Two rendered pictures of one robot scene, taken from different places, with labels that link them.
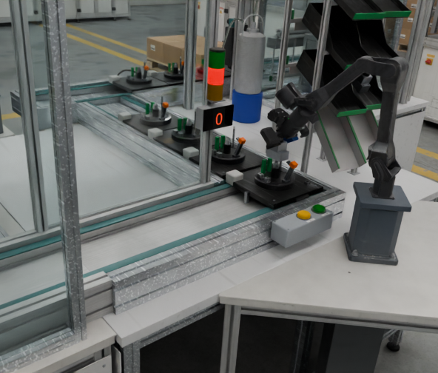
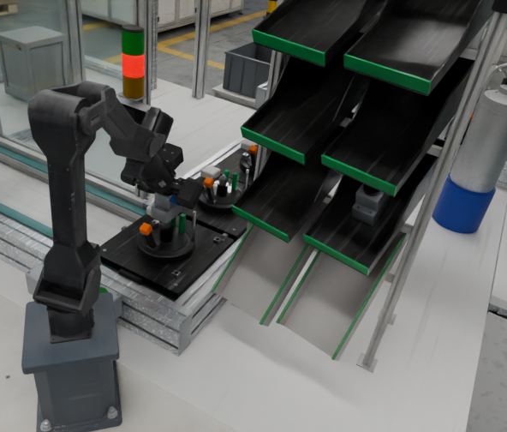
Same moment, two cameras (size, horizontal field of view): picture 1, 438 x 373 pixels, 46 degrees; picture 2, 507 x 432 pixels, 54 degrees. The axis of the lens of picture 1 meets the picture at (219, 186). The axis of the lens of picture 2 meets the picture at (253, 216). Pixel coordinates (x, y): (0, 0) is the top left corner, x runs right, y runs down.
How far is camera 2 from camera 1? 1.79 m
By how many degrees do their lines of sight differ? 56
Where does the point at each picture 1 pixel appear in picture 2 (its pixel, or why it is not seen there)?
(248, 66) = (469, 141)
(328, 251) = not seen: hidden behind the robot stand
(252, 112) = (450, 213)
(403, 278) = not seen: outside the picture
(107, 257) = not seen: outside the picture
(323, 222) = not seen: hidden behind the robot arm
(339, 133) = (290, 258)
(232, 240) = (2, 237)
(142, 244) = (4, 190)
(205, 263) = not seen: outside the picture
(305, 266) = (16, 328)
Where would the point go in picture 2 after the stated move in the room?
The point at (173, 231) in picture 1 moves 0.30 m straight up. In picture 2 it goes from (38, 203) to (23, 99)
